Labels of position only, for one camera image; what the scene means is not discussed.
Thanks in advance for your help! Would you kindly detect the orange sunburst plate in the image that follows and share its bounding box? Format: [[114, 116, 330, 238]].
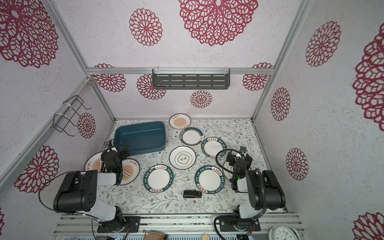
[[169, 114, 192, 130], [84, 152, 102, 172], [120, 159, 140, 186]]

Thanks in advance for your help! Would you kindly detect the green rim plate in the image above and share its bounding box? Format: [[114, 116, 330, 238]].
[[143, 165, 174, 194], [194, 165, 226, 195], [201, 137, 227, 159], [180, 127, 204, 146]]

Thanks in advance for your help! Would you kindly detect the white plate cloud emblem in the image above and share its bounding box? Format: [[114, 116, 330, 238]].
[[169, 146, 197, 170]]

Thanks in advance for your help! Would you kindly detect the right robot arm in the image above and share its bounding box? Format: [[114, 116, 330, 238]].
[[222, 147, 286, 220]]

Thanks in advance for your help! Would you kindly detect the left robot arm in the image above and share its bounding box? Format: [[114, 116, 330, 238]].
[[53, 145, 130, 233]]

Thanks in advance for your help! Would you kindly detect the teal plastic bin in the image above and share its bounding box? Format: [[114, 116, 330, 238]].
[[114, 121, 167, 156]]

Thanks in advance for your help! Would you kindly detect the black small device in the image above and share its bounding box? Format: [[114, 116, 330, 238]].
[[183, 190, 202, 199]]

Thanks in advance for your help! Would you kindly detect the white analog clock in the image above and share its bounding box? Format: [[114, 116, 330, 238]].
[[268, 226, 301, 240]]

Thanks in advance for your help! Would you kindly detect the brown box front edge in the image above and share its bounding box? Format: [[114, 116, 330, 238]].
[[143, 232, 167, 240]]

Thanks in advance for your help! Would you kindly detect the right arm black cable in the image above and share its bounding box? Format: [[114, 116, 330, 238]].
[[215, 148, 268, 215]]

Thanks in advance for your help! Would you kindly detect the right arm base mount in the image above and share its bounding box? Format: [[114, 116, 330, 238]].
[[218, 216, 261, 232]]

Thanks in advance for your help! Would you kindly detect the black wire wall rack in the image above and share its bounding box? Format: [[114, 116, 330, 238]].
[[52, 95, 91, 137]]

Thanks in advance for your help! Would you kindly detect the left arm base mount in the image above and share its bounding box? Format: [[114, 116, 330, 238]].
[[97, 216, 141, 233]]

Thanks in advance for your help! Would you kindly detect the grey wall shelf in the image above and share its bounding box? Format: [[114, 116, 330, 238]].
[[152, 69, 231, 90]]

